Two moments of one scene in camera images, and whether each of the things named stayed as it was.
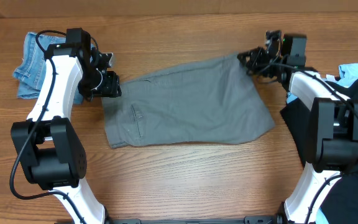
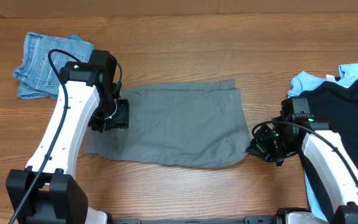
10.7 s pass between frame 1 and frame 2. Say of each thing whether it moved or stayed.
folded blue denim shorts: stayed
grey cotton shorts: moved
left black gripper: moved
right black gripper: moved
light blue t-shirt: stayed
